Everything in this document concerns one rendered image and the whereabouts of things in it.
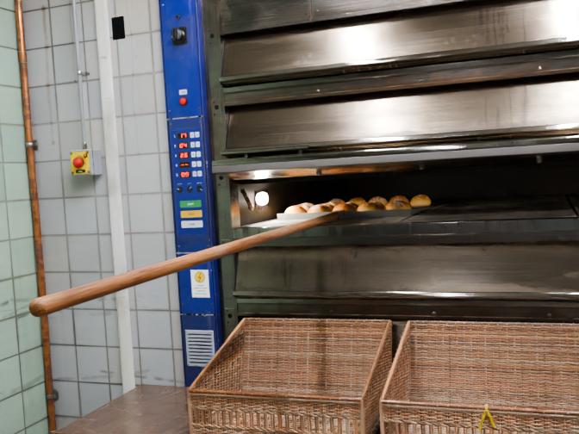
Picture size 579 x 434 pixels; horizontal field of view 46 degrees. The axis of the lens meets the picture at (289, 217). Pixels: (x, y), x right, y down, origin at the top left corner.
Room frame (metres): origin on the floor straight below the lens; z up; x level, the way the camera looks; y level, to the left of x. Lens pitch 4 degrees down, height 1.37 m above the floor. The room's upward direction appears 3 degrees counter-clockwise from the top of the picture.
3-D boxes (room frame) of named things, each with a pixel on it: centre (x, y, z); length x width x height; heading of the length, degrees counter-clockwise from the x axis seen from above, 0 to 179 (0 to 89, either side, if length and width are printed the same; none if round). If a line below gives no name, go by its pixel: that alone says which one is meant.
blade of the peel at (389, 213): (2.92, -0.27, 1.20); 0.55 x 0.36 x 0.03; 70
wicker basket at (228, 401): (2.19, 0.01, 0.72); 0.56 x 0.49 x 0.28; 71
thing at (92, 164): (2.73, 0.79, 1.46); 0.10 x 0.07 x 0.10; 69
